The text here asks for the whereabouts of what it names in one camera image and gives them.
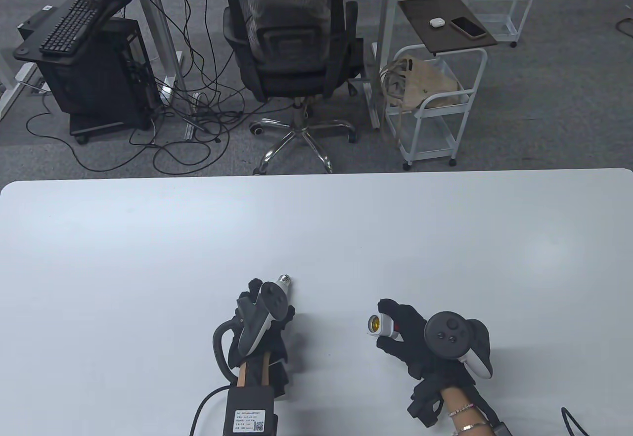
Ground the person's left hand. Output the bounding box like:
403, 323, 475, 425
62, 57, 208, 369
225, 278, 297, 402

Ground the person's right hand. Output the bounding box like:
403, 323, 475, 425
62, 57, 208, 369
377, 299, 478, 387

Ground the white plug-in bulb socket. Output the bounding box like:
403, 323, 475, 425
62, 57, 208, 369
367, 313, 403, 341

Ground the person's left forearm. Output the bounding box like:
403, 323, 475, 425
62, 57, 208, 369
236, 352, 271, 390

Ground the person's right forearm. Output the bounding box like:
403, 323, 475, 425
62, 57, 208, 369
440, 386, 496, 436

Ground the white power strip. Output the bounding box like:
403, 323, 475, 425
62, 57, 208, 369
184, 92, 199, 141

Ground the beige tote bag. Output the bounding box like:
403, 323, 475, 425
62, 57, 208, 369
379, 57, 471, 113

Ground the black mesh office chair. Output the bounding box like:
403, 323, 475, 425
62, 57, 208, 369
218, 0, 364, 175

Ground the white cart with brown top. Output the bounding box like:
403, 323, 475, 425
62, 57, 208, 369
381, 0, 498, 170

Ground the dark smartphone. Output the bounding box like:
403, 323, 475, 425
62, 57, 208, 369
451, 16, 488, 40

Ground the black computer tower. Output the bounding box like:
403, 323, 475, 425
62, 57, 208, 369
37, 17, 152, 145

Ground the black keyboard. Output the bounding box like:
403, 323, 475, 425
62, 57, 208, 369
39, 0, 106, 56

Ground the black keyboard tray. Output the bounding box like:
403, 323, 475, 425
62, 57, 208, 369
12, 0, 136, 64

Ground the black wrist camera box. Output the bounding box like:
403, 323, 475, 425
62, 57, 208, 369
224, 388, 278, 436

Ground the black camera cable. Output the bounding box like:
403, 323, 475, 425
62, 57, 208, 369
561, 407, 597, 436
190, 387, 231, 436

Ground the tangle of black floor cables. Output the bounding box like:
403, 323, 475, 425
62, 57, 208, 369
25, 0, 259, 174

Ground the white desk frame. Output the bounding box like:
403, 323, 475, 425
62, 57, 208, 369
344, 0, 421, 131
0, 0, 221, 123

